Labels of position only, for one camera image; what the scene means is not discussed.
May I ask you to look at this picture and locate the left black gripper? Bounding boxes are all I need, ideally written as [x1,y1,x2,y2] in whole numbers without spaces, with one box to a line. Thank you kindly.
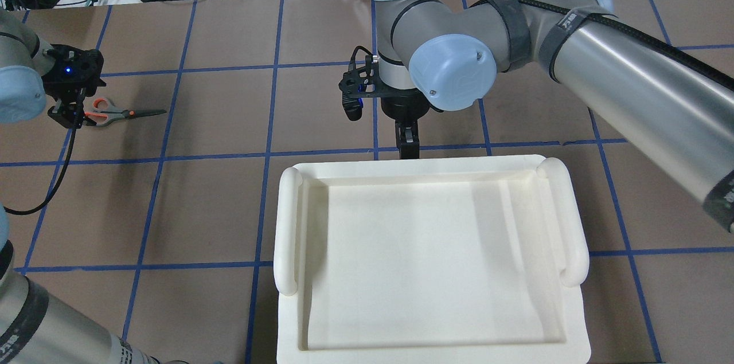
[42,47,107,129]

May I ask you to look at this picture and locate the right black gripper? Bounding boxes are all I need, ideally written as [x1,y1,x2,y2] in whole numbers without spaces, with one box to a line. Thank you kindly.
[381,89,442,159]

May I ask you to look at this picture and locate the grey orange scissors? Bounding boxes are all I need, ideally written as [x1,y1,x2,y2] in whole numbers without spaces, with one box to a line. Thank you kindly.
[85,97,167,127]

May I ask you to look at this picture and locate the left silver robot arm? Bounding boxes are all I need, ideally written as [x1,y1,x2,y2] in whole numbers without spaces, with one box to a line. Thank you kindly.
[1,10,158,363]

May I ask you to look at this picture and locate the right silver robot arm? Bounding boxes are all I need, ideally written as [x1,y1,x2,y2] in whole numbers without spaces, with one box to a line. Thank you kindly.
[373,0,733,232]

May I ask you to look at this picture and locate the white foam tray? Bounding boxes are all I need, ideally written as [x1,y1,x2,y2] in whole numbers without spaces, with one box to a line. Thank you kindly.
[273,155,591,363]

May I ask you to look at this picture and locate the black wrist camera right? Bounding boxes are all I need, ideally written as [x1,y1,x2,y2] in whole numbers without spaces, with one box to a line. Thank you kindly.
[338,45,378,122]

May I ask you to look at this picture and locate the black braided cable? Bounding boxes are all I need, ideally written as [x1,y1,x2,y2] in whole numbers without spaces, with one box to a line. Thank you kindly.
[516,0,734,93]

